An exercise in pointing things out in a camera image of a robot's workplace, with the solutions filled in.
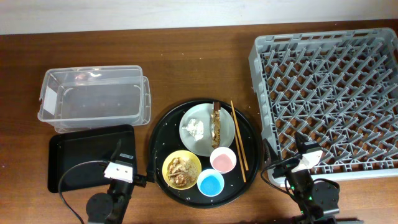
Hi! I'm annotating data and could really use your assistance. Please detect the grey plate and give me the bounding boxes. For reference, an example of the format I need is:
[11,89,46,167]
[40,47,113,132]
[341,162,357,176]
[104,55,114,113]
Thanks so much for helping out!
[179,103,235,157]

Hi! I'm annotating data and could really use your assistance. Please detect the blue cup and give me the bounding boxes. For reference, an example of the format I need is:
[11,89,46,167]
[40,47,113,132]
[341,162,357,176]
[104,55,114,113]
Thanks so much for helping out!
[197,169,224,197]

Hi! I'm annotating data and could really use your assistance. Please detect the black rectangular tray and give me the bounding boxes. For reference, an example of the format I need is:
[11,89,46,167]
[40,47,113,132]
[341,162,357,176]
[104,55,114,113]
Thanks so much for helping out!
[47,124,136,193]

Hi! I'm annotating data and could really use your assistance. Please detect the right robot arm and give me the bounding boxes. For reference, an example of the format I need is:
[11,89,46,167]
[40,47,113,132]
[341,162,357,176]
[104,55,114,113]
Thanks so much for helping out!
[261,133,363,224]

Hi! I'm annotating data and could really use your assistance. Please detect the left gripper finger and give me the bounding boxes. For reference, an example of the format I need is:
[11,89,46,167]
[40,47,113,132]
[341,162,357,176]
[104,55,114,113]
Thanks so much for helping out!
[146,149,156,183]
[111,140,122,162]

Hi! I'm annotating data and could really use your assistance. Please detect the wooden chopstick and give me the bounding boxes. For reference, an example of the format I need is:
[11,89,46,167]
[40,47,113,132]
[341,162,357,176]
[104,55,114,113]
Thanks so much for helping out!
[234,132,246,183]
[230,100,249,171]

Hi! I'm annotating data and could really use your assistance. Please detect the gold snack wrapper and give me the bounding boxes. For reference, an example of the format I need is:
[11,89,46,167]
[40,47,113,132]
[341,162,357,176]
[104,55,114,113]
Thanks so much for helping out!
[211,101,221,149]

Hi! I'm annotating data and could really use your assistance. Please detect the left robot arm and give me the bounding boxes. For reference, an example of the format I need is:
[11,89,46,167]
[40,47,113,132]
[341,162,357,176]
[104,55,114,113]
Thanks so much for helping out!
[86,140,156,223]

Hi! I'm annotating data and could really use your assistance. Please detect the pink cup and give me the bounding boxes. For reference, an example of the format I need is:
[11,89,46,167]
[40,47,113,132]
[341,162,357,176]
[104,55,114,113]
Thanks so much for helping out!
[210,147,237,174]

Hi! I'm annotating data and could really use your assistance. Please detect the white tissue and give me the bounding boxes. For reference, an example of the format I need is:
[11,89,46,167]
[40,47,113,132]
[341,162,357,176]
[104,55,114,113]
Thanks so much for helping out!
[182,118,204,141]

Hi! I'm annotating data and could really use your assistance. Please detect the grey dishwasher rack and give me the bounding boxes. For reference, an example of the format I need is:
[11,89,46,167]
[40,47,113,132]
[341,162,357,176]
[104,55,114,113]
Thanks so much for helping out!
[249,28,397,181]

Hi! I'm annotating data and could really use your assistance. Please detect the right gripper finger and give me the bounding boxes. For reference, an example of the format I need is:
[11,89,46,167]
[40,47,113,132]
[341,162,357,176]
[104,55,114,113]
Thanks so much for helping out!
[295,132,308,146]
[263,139,279,165]

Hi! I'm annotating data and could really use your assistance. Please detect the yellow bowl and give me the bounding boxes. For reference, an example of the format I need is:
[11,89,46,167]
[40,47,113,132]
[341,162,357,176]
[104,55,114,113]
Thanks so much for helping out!
[162,150,202,190]

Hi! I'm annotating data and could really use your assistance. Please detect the clear plastic bin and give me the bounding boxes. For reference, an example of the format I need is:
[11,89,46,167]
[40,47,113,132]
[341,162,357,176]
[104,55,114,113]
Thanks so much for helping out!
[37,65,151,133]

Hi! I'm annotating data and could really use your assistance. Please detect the food scraps with rice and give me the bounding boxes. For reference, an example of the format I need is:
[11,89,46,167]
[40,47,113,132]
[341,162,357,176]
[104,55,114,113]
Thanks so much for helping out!
[167,157,198,188]

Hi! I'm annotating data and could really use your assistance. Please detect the round black tray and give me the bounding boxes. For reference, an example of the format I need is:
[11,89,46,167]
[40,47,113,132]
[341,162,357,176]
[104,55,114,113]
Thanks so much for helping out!
[147,99,264,208]

